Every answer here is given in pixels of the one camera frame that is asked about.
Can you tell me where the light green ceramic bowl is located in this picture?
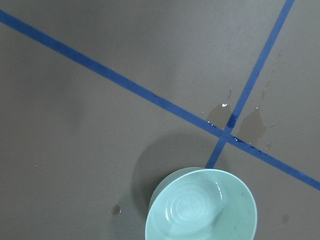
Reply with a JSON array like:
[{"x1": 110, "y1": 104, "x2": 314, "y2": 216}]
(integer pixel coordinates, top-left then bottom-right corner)
[{"x1": 144, "y1": 167, "x2": 258, "y2": 240}]

